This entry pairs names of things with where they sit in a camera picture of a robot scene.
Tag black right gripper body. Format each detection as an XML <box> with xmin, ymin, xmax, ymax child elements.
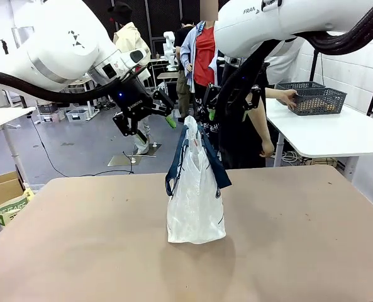
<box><xmin>219</xmin><ymin>74</ymin><xmax>253</xmax><ymax>108</ymax></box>

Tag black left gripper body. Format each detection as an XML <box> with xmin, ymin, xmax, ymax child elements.
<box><xmin>114</xmin><ymin>80</ymin><xmax>155</xmax><ymax>122</ymax></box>

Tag white shopping bag blue handles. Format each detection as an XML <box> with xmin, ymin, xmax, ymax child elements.
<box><xmin>164</xmin><ymin>115</ymin><xmax>233</xmax><ymax>245</ymax></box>

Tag collaborator left forearm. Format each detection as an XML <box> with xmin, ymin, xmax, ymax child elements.
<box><xmin>264</xmin><ymin>87</ymin><xmax>287</xmax><ymax>101</ymax></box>

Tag collaborator right forearm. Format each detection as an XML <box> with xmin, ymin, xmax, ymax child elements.
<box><xmin>247</xmin><ymin>100</ymin><xmax>274</xmax><ymax>148</ymax></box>

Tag collaborator left hand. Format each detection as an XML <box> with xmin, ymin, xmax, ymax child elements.
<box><xmin>276</xmin><ymin>89</ymin><xmax>299</xmax><ymax>111</ymax></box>

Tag collaborator right hand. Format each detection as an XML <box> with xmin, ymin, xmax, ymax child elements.
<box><xmin>259</xmin><ymin>140</ymin><xmax>275</xmax><ymax>158</ymax></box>

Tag person in black shirt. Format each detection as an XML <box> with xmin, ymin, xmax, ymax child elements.
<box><xmin>174</xmin><ymin>17</ymin><xmax>196</xmax><ymax>119</ymax></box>

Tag metal floor plate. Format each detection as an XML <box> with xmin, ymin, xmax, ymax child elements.
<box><xmin>107</xmin><ymin>153</ymin><xmax>157</xmax><ymax>167</ymax></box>

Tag person in red shirt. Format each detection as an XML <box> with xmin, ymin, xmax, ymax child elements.
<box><xmin>179</xmin><ymin>0</ymin><xmax>220</xmax><ymax>120</ymax></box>

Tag small background table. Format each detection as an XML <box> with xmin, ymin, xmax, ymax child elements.
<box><xmin>157</xmin><ymin>71</ymin><xmax>179</xmax><ymax>89</ymax></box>

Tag person in white shirt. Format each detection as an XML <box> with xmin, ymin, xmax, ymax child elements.
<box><xmin>264</xmin><ymin>37</ymin><xmax>303</xmax><ymax>86</ymax></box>

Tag collaborator body in black clothes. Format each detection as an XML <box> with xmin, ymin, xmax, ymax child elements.
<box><xmin>194</xmin><ymin>62</ymin><xmax>270</xmax><ymax>169</ymax></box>

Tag white plastic floor crate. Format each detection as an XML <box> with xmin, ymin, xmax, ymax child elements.
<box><xmin>65</xmin><ymin>106</ymin><xmax>96</xmax><ymax>123</ymax></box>

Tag person in beige jacket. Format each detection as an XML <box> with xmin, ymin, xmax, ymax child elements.
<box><xmin>107</xmin><ymin>1</ymin><xmax>152</xmax><ymax>155</ymax></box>

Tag black upright stand pole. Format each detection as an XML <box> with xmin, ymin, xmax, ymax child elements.
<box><xmin>309</xmin><ymin>50</ymin><xmax>320</xmax><ymax>83</ymax></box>

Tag clear plastic floor crate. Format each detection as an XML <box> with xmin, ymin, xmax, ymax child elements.
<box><xmin>36</xmin><ymin>109</ymin><xmax>66</xmax><ymax>124</ymax></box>

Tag white side table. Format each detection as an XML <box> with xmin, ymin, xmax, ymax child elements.
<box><xmin>265</xmin><ymin>97</ymin><xmax>373</xmax><ymax>182</ymax></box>

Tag white height-adjustable table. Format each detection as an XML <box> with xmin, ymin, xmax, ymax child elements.
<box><xmin>0</xmin><ymin>106</ymin><xmax>36</xmax><ymax>189</ymax></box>

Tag brown cardboard box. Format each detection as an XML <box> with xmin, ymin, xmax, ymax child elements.
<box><xmin>0</xmin><ymin>171</ymin><xmax>25</xmax><ymax>211</ymax></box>

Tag green printed cardboard box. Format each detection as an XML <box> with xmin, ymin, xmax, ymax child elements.
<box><xmin>0</xmin><ymin>188</ymin><xmax>35</xmax><ymax>227</ymax></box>

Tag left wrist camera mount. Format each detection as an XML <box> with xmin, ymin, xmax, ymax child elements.
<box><xmin>101</xmin><ymin>61</ymin><xmax>124</xmax><ymax>82</ymax></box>

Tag white cables under table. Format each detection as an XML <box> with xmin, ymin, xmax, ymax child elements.
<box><xmin>282</xmin><ymin>150</ymin><xmax>304</xmax><ymax>164</ymax></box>

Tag black floor cable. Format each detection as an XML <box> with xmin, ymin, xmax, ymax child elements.
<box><xmin>27</xmin><ymin>115</ymin><xmax>134</xmax><ymax>177</ymax></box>

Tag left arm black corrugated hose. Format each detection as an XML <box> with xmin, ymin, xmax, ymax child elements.
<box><xmin>0</xmin><ymin>65</ymin><xmax>133</xmax><ymax>103</ymax></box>

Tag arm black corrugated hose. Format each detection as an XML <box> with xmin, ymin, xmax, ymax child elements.
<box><xmin>216</xmin><ymin>0</ymin><xmax>373</xmax><ymax>109</ymax></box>
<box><xmin>0</xmin><ymin>65</ymin><xmax>133</xmax><ymax>103</ymax></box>

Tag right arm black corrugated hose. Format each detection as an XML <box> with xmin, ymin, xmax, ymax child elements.
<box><xmin>216</xmin><ymin>0</ymin><xmax>373</xmax><ymax>109</ymax></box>

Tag grey wall panel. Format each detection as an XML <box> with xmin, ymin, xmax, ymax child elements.
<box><xmin>11</xmin><ymin>26</ymin><xmax>35</xmax><ymax>48</ymax></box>

